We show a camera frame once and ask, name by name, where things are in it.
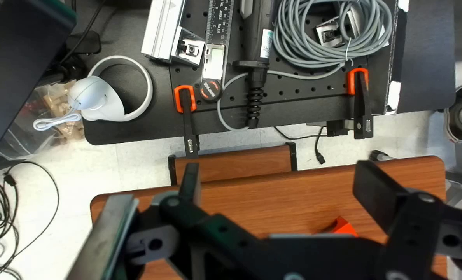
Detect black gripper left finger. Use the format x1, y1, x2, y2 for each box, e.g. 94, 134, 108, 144
160, 164, 252, 264

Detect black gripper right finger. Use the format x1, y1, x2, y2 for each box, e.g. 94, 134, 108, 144
353, 161, 444, 260

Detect orange block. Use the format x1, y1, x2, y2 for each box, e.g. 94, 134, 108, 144
318, 217, 359, 239

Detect left orange black clamp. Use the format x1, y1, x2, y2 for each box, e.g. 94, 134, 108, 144
172, 85, 199, 158

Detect orange black clamp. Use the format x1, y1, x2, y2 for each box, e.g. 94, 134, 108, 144
345, 68, 373, 141
172, 85, 199, 158

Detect black red round knob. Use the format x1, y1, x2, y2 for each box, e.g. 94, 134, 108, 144
199, 80, 222, 103

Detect right orange black clamp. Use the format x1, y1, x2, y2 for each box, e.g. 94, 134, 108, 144
345, 68, 373, 141

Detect black power plug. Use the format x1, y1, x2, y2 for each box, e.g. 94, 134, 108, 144
236, 61, 267, 128

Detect dark monitor panel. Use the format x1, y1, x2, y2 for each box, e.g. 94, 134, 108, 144
0, 0, 76, 141

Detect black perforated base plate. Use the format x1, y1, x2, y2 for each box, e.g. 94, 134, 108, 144
169, 0, 396, 131

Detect thin black cable bundle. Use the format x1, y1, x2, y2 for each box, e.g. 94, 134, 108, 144
0, 161, 62, 280

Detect coiled grey cable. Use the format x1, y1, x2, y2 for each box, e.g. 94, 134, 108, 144
270, 0, 396, 82

